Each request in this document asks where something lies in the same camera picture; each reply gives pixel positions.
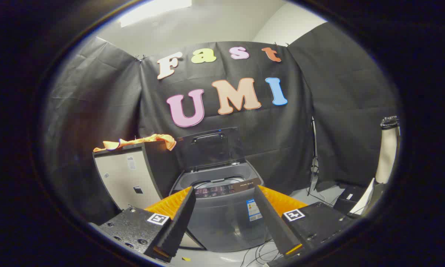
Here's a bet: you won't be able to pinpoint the black backdrop cloth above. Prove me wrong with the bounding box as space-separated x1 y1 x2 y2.
44 22 399 223

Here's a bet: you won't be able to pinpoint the white board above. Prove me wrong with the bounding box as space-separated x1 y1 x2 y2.
350 178 376 215

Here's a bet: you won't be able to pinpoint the floor cables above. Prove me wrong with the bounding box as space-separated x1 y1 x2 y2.
241 240 282 267

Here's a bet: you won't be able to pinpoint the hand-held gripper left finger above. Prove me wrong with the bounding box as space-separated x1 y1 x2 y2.
90 187 197 263

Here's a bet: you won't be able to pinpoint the white cabinet with dark top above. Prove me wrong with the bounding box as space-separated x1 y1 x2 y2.
92 141 204 250

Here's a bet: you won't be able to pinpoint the grey washing machine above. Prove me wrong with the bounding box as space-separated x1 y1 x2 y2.
169 161 278 253

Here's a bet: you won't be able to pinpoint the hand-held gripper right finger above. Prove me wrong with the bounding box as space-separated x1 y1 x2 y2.
253 185 358 260

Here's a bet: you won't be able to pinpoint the cream cylinder with black cap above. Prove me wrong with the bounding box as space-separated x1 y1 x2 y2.
375 116 400 184

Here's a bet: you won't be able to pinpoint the black box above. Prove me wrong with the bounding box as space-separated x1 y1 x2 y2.
333 185 366 215

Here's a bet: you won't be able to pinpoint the orange garment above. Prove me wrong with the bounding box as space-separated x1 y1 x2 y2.
93 133 177 152

